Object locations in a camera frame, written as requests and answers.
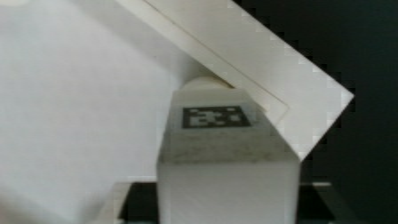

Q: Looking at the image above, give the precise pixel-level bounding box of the white square tabletop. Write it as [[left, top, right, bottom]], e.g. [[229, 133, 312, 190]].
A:
[[0, 0, 208, 224]]

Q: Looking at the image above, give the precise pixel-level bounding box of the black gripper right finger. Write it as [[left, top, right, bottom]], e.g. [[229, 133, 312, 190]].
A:
[[295, 181, 360, 224]]

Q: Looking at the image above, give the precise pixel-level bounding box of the white L-shaped obstacle wall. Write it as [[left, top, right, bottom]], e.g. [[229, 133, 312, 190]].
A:
[[144, 0, 353, 156]]

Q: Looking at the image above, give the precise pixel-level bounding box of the white table leg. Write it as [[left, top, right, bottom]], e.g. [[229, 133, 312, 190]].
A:
[[156, 77, 300, 224]]

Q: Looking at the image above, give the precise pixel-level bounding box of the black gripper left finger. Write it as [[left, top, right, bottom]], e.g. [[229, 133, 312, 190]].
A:
[[96, 181, 160, 224]]

